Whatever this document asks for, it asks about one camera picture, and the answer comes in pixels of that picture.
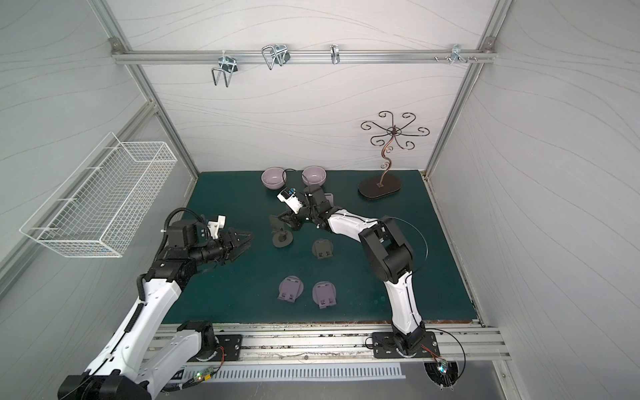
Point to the right metal hook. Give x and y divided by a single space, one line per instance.
455 56

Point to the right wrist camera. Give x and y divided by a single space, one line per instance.
290 198

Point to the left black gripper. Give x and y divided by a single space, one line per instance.
227 243

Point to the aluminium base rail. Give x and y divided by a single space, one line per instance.
315 343

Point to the dark grey phone stand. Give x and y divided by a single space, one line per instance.
281 237
322 249

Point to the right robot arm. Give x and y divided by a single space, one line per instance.
388 252

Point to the white vent strip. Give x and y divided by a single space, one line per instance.
328 372

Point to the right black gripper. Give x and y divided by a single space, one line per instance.
299 215

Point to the metal hook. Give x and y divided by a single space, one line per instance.
223 73
455 56
334 54
275 54

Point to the left lilac ceramic bowl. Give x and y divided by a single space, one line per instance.
274 178

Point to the purple phone stand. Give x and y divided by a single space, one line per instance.
325 295
290 289
330 198

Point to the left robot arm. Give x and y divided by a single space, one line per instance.
120 370

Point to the horizontal aluminium rail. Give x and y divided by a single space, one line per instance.
485 54

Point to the left metal hook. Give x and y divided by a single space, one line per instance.
223 73

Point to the lilac ceramic bowl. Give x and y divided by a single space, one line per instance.
274 178
314 175

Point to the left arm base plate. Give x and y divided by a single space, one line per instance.
225 347

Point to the white wire basket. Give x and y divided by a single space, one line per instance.
96 211

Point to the right lilac ceramic bowl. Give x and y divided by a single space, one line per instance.
314 175

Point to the brown metal jewelry tree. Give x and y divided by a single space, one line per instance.
391 137

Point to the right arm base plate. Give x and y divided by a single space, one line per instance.
389 345

